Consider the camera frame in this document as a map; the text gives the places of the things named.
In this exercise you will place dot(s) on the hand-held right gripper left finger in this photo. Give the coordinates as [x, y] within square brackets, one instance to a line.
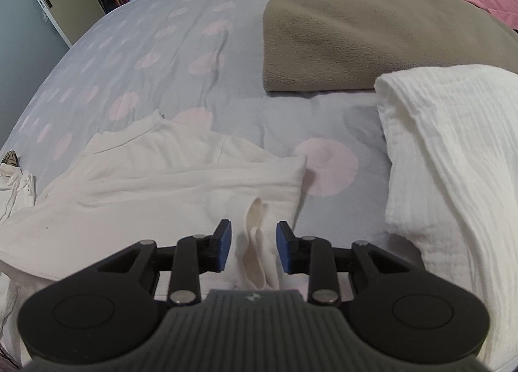
[224, 244]

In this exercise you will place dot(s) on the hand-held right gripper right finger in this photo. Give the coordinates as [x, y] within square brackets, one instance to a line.
[283, 246]

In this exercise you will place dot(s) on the bed with pink-dotted sheet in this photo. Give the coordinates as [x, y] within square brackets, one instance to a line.
[162, 31]

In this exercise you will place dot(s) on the cream white shirt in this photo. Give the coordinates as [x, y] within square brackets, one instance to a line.
[162, 177]

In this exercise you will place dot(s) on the brown striped garment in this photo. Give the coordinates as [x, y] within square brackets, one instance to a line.
[10, 159]

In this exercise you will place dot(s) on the white muslin cloth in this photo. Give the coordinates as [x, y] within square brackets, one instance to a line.
[445, 153]

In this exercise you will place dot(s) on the hanging key tag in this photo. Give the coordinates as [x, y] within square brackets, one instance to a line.
[44, 16]

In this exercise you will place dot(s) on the taupe fleece blanket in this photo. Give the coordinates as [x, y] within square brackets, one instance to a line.
[364, 40]

